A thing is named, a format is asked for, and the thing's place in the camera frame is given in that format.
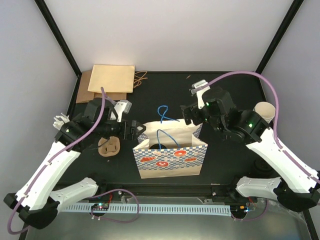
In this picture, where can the black corner frame post right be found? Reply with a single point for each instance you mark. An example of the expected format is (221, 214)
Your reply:
(282, 29)

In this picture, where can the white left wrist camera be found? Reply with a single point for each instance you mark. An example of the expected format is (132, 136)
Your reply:
(121, 107)

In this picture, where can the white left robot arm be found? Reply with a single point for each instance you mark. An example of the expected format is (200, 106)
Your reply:
(37, 203)

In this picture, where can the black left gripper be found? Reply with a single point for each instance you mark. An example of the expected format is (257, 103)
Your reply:
(132, 135)

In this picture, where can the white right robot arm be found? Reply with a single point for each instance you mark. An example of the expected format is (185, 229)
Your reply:
(296, 187)

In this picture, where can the white wrapped stirrers bundle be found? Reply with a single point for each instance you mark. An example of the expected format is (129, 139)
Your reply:
(60, 120)

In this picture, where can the stack of black cup lids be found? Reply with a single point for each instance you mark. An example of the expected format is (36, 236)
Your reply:
(261, 169)

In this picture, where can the white paper coffee cup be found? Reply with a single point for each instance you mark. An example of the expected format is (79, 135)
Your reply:
(158, 146)

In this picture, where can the black corner frame post left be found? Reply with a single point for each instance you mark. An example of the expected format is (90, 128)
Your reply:
(48, 17)

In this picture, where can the brown kraft paper bag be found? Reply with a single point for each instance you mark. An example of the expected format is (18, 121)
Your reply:
(84, 96)

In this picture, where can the brown pulp cup carrier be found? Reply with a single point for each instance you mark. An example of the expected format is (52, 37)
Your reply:
(110, 147)

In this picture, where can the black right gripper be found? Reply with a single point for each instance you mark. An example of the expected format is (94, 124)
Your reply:
(186, 111)

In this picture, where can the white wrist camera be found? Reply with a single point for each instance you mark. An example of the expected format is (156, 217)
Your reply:
(198, 89)
(121, 107)

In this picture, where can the black corner frame post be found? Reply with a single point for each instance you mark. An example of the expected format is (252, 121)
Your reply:
(282, 29)
(48, 17)

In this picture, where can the light blue slotted cable duct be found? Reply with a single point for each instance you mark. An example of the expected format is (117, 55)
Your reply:
(160, 209)

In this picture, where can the blue checkered paper bag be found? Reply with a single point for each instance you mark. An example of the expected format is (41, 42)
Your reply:
(185, 153)

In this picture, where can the light tan paper bag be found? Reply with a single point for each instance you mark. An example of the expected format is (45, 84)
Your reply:
(115, 78)

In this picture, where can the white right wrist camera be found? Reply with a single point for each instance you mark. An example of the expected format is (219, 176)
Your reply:
(198, 89)

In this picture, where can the small electronics board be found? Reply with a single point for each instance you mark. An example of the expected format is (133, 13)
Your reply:
(100, 207)

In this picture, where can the stack of white paper cups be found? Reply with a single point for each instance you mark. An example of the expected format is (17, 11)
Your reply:
(266, 110)

